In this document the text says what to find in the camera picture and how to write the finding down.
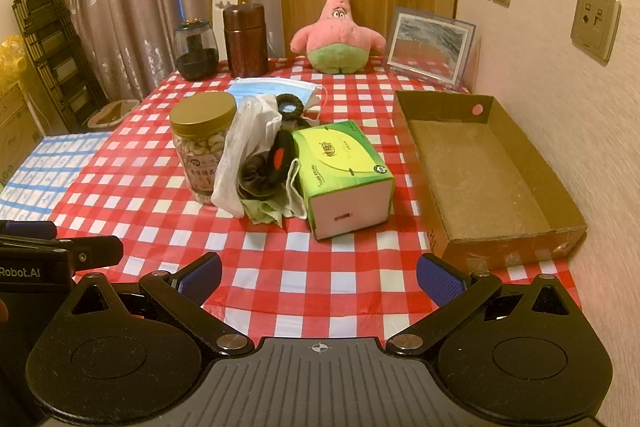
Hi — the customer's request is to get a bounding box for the gold data outlet panel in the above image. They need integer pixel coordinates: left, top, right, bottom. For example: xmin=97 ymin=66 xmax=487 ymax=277
xmin=570 ymin=0 xmax=622 ymax=66

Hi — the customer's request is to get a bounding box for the cashew jar with gold lid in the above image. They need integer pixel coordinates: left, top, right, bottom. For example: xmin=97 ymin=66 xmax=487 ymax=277
xmin=169 ymin=92 xmax=238 ymax=206

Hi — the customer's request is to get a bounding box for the blue face mask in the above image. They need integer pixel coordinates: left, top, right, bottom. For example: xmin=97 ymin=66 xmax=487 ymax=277
xmin=225 ymin=77 xmax=329 ymax=125

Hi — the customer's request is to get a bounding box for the white knitted cloth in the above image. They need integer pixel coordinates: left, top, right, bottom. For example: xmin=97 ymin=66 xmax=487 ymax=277
xmin=211 ymin=94 xmax=283 ymax=219

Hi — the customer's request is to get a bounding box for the small floor basket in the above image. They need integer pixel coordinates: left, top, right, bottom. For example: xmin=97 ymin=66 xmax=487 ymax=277
xmin=87 ymin=98 xmax=142 ymax=130

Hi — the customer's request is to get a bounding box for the clear picture frame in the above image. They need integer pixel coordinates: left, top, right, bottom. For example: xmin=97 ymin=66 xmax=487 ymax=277
xmin=386 ymin=6 xmax=477 ymax=88

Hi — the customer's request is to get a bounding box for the black folding ladder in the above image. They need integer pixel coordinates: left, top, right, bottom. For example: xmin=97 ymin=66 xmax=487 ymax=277
xmin=12 ymin=0 xmax=108 ymax=132

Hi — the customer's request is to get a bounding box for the green tissue box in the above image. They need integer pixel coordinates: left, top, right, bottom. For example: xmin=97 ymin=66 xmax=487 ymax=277
xmin=291 ymin=119 xmax=396 ymax=241

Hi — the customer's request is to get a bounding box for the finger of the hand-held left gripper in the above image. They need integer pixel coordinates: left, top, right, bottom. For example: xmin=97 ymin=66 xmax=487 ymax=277
xmin=0 ymin=220 xmax=57 ymax=241
xmin=55 ymin=235 xmax=124 ymax=279

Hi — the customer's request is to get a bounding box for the glass jar with dark base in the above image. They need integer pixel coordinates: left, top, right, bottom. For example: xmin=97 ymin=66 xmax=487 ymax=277
xmin=173 ymin=19 xmax=219 ymax=82

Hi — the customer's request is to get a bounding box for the yellow plastic bag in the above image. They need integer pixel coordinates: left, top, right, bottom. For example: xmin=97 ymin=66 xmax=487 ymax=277
xmin=0 ymin=34 xmax=31 ymax=90

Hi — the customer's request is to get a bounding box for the black cloth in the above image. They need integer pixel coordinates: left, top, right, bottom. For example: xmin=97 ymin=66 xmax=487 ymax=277
xmin=237 ymin=129 xmax=299 ymax=202

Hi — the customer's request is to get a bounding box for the brown cylindrical canister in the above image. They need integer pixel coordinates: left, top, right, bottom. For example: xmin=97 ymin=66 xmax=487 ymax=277
xmin=222 ymin=3 xmax=269 ymax=78

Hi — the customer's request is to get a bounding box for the red checkered tablecloth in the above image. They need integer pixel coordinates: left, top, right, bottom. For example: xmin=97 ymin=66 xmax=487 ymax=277
xmin=50 ymin=54 xmax=583 ymax=343

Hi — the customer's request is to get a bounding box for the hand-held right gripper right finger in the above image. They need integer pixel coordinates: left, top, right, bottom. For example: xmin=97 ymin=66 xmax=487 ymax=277
xmin=385 ymin=253 xmax=576 ymax=356

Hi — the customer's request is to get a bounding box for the pink starfish plush toy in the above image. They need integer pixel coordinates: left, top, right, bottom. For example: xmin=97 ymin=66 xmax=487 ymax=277
xmin=291 ymin=0 xmax=387 ymax=75

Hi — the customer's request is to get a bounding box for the cardboard carton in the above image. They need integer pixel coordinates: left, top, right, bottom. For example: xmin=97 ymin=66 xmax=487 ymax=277
xmin=0 ymin=82 xmax=43 ymax=180

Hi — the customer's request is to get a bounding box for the black hair tie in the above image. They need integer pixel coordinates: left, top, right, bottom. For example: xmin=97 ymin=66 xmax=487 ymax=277
xmin=275 ymin=93 xmax=321 ymax=130

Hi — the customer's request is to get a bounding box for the blue checkered tablecloth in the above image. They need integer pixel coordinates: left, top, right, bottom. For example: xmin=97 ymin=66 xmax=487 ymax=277
xmin=0 ymin=132 xmax=113 ymax=220

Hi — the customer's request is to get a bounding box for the white sock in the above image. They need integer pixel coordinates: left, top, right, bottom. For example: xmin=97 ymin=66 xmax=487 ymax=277
xmin=285 ymin=158 xmax=308 ymax=220

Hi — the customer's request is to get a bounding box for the shallow cardboard box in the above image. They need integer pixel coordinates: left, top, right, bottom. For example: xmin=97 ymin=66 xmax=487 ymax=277
xmin=394 ymin=89 xmax=588 ymax=275

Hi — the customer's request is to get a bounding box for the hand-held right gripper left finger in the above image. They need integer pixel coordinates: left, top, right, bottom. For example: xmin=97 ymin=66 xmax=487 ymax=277
xmin=65 ymin=252 xmax=256 ymax=356

